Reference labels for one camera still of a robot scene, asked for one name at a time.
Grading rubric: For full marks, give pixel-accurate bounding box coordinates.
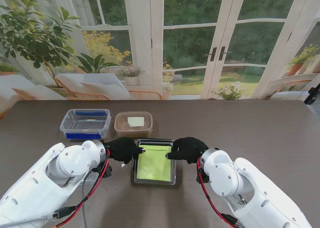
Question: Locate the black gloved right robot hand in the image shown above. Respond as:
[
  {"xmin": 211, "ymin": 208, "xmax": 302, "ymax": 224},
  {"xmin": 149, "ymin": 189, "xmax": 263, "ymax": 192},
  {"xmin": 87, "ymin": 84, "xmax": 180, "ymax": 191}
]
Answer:
[{"xmin": 165, "ymin": 137, "xmax": 210, "ymax": 165}]

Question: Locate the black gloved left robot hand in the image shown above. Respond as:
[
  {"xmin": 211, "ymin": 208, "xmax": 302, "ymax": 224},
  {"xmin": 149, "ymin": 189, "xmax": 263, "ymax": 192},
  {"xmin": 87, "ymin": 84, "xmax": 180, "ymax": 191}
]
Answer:
[{"xmin": 103, "ymin": 137, "xmax": 147, "ymax": 165}]

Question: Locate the brown translucent container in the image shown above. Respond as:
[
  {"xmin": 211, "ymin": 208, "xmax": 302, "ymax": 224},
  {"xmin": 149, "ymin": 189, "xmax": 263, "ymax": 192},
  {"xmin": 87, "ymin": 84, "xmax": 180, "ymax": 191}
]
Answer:
[{"xmin": 114, "ymin": 111, "xmax": 154, "ymax": 139}]

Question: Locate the small clear lid white label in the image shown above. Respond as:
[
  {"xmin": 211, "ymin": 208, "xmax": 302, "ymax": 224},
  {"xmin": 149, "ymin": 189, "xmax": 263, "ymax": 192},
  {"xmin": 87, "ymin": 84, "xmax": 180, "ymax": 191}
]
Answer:
[{"xmin": 114, "ymin": 111, "xmax": 153, "ymax": 133}]

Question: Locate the black plastic container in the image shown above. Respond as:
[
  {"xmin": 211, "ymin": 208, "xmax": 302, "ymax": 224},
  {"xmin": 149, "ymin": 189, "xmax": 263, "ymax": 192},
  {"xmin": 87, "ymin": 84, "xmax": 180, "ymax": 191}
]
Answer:
[{"xmin": 133, "ymin": 138, "xmax": 177, "ymax": 186}]

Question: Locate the clear lid with green sheet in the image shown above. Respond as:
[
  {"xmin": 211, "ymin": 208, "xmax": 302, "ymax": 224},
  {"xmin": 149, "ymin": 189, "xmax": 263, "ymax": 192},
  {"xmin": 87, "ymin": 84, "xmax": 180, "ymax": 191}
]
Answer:
[{"xmin": 133, "ymin": 138, "xmax": 177, "ymax": 186}]

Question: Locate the clear container with blue clips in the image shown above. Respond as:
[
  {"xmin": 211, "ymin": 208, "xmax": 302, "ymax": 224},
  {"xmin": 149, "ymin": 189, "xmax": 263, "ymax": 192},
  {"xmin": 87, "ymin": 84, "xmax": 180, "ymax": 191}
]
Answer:
[{"xmin": 59, "ymin": 108, "xmax": 112, "ymax": 141}]

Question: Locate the black tripod stand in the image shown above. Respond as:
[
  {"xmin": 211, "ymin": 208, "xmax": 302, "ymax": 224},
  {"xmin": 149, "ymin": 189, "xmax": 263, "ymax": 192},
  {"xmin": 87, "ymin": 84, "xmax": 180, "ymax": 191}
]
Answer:
[{"xmin": 303, "ymin": 87, "xmax": 320, "ymax": 105}]

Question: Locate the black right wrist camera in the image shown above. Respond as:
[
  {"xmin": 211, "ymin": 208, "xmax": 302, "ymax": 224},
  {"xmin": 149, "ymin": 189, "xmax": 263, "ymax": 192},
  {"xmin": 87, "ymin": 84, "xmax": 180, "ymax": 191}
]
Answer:
[{"xmin": 196, "ymin": 172, "xmax": 209, "ymax": 186}]

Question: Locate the red cable on left arm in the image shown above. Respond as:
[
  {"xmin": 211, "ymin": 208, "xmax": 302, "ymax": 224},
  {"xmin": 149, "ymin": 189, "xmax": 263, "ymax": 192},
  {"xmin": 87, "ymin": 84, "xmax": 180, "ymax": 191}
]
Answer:
[{"xmin": 56, "ymin": 149, "xmax": 111, "ymax": 228}]

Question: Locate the red cable on arm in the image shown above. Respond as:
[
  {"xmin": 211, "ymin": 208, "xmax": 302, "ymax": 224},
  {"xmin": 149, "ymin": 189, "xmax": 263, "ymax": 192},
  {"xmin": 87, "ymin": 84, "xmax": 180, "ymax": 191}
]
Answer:
[
  {"xmin": 56, "ymin": 149, "xmax": 111, "ymax": 228},
  {"xmin": 196, "ymin": 157, "xmax": 238, "ymax": 228}
]

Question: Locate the red cable on right arm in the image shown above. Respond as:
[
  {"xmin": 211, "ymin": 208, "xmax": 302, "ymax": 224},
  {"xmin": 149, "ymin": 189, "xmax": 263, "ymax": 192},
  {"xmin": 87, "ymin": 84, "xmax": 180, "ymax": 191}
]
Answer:
[{"xmin": 196, "ymin": 157, "xmax": 238, "ymax": 228}]

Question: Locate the grey cable on left arm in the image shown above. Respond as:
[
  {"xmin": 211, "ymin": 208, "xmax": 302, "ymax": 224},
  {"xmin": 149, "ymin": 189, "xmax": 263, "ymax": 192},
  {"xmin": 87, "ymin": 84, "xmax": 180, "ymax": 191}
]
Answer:
[{"xmin": 0, "ymin": 171, "xmax": 100, "ymax": 228}]

